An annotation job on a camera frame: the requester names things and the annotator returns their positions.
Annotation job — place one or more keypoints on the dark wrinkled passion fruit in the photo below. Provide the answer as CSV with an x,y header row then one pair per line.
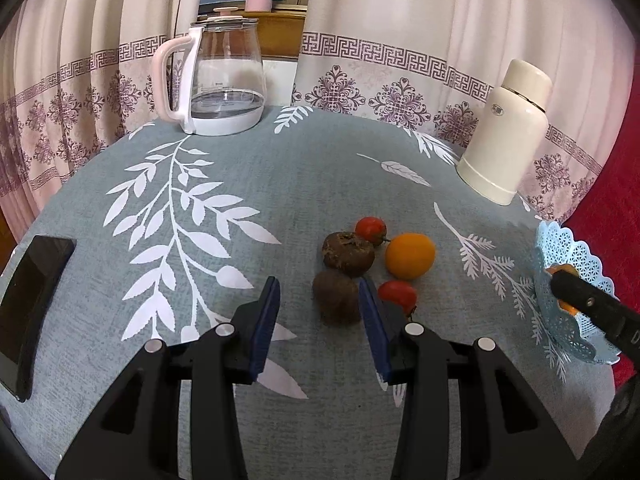
x,y
336,302
348,252

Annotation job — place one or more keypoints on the grey-blue leaf-print tablecloth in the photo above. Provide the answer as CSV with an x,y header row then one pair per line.
x,y
300,175

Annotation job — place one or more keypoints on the patterned pink-white curtain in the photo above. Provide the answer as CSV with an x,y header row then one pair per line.
x,y
400,35

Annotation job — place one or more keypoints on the light blue lattice basket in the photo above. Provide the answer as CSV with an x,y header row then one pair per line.
x,y
547,240

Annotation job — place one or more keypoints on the red quilted blanket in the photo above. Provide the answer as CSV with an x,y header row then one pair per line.
x,y
610,220

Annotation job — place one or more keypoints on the yellow-orange citrus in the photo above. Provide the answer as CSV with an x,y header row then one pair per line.
x,y
410,255

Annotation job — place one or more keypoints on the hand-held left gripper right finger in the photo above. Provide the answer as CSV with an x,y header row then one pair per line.
x,y
375,330

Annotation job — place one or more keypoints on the small red tomato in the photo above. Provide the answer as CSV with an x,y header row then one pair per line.
x,y
371,229

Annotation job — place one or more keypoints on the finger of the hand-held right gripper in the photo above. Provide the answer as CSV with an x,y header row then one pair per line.
x,y
585,300

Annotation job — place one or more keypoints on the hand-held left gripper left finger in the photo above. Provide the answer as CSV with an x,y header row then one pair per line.
x,y
265,330

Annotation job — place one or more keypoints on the white board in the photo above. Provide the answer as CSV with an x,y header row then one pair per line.
x,y
277,82

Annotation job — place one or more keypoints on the large round orange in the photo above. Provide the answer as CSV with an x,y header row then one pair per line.
x,y
567,306

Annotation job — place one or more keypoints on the cream thermos jug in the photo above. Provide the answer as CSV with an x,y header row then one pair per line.
x,y
505,135

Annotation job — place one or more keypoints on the black smartphone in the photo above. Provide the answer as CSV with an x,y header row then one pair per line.
x,y
35,305

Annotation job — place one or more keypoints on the curved brown wooden rail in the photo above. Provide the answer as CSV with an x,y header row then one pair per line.
x,y
280,22

